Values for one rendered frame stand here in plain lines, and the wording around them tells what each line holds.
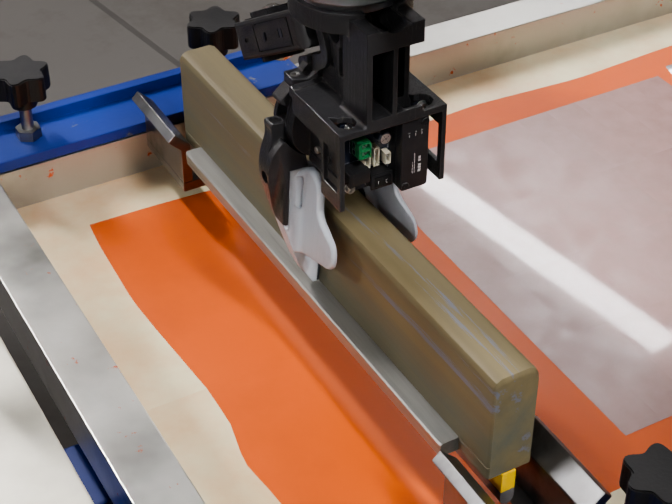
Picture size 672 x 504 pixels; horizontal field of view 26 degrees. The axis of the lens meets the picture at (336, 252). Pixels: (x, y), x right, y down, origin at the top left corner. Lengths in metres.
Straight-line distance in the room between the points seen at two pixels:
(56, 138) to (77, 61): 2.10
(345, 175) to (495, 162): 0.36
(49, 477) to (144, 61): 2.45
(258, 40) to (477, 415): 0.27
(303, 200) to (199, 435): 0.17
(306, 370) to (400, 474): 0.11
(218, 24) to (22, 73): 0.16
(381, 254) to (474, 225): 0.26
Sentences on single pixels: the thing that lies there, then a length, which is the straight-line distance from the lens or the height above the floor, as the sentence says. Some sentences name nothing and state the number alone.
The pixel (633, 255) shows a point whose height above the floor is 0.96.
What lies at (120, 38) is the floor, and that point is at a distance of 3.31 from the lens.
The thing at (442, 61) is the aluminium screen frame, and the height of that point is 0.98.
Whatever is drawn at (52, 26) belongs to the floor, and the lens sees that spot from 3.38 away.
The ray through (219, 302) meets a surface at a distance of 1.04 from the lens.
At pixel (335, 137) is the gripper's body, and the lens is 0.81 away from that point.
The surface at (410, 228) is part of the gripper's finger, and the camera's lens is 0.91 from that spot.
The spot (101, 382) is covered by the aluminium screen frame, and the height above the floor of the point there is 0.99.
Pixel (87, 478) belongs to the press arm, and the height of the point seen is 0.92.
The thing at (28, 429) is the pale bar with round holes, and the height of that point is 1.04.
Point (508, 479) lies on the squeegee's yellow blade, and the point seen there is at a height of 1.01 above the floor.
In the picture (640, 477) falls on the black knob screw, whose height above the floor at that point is 1.06.
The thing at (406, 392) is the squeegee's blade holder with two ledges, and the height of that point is 1.02.
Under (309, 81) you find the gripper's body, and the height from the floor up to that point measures 1.18.
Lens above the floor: 1.62
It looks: 38 degrees down
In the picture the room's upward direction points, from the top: straight up
